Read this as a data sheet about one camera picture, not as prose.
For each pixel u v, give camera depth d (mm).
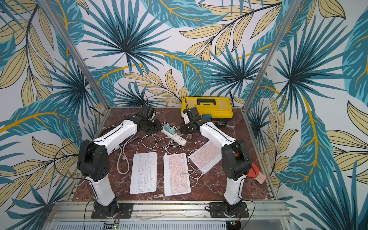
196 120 696
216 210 732
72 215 738
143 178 837
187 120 829
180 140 977
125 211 733
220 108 977
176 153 947
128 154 933
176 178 847
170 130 982
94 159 483
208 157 927
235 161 490
